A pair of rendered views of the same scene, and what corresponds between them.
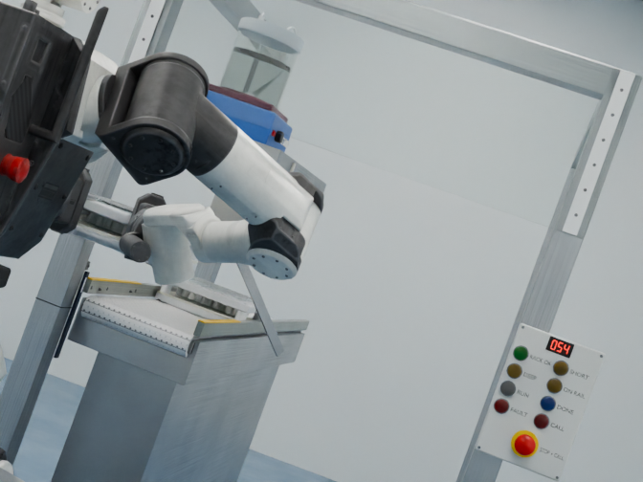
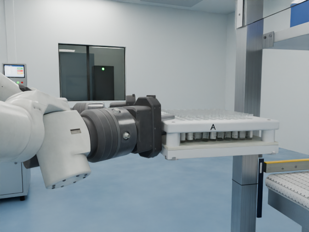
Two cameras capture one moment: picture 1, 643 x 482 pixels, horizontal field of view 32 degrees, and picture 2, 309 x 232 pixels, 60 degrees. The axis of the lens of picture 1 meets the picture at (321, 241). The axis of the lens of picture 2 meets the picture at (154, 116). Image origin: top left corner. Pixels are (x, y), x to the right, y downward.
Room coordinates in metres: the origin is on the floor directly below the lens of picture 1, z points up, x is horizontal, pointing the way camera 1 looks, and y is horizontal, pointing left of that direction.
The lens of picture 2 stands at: (1.79, -0.19, 1.11)
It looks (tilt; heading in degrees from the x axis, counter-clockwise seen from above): 6 degrees down; 67
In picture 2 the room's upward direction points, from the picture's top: straight up
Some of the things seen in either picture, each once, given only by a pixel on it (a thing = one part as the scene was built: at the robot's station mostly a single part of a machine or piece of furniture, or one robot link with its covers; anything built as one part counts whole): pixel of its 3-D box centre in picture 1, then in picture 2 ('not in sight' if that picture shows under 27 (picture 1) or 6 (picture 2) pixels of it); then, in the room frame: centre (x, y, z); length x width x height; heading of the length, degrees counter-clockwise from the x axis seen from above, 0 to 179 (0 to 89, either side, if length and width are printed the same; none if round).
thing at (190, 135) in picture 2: not in sight; (190, 133); (2.08, 0.29, 1.02); 0.01 x 0.01 x 0.07
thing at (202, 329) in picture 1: (263, 326); not in sight; (3.06, 0.07, 0.85); 1.32 x 0.02 x 0.03; 170
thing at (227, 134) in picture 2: not in sight; (227, 131); (2.16, 0.28, 1.02); 0.01 x 0.01 x 0.07
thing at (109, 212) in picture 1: (130, 218); (202, 119); (2.15, 0.36, 1.03); 0.25 x 0.24 x 0.02; 80
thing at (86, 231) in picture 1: (121, 242); (201, 139); (2.15, 0.36, 0.99); 0.24 x 0.24 x 0.02; 80
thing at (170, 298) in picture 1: (210, 311); not in sight; (3.01, 0.21, 0.85); 0.24 x 0.24 x 0.02; 80
